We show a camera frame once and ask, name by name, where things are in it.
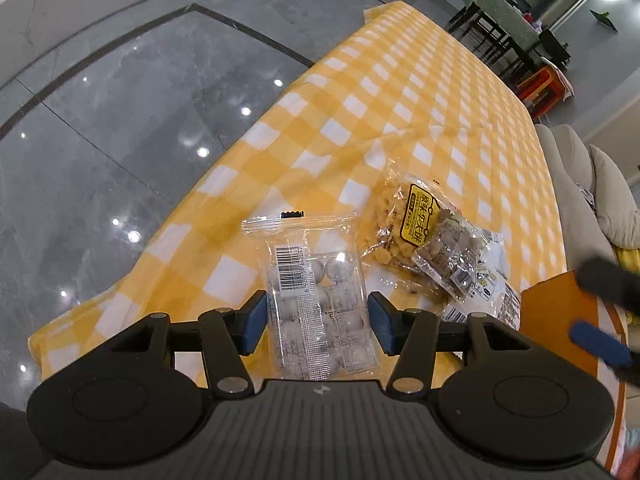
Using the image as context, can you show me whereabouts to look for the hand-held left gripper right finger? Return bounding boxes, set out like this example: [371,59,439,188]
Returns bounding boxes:
[367,290,536,396]

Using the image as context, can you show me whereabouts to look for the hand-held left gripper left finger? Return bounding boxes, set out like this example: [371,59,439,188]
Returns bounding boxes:
[105,289,268,396]

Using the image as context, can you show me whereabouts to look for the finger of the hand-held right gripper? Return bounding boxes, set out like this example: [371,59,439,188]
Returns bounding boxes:
[574,256,640,312]
[569,320,640,387]

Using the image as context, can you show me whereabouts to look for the orange cardboard box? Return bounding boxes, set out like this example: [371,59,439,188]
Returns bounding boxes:
[519,269,629,442]

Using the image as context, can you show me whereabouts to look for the clear white candy packet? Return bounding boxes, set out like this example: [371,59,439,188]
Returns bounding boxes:
[241,212,384,384]

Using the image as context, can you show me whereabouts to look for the yellow biscuit packet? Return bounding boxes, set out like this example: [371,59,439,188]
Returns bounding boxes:
[357,159,446,274]

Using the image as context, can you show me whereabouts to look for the brown nut packet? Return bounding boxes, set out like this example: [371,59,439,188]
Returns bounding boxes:
[412,208,489,306]

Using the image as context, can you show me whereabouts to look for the white printed snack packet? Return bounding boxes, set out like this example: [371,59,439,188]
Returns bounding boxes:
[439,266,524,332]

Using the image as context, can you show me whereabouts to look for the yellow cushion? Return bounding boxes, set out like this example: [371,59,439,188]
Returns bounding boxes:
[615,247,640,322]

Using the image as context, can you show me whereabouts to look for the beige cushion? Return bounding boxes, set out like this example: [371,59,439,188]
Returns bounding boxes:
[587,144,640,251]

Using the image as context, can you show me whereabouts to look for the beige sofa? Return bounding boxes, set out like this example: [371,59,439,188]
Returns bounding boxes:
[534,123,640,322]

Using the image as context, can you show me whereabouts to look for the orange plastic stool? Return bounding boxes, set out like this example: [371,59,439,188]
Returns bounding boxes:
[514,59,577,121]

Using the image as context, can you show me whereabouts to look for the yellow checked tablecloth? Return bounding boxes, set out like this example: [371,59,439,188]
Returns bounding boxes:
[27,0,629,462]

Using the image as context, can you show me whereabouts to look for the dark dining chair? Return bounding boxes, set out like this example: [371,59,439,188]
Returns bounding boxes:
[535,27,572,72]
[447,2,507,57]

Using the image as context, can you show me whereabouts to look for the dining table with green cloth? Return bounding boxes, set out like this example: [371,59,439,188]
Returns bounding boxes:
[457,0,552,61]

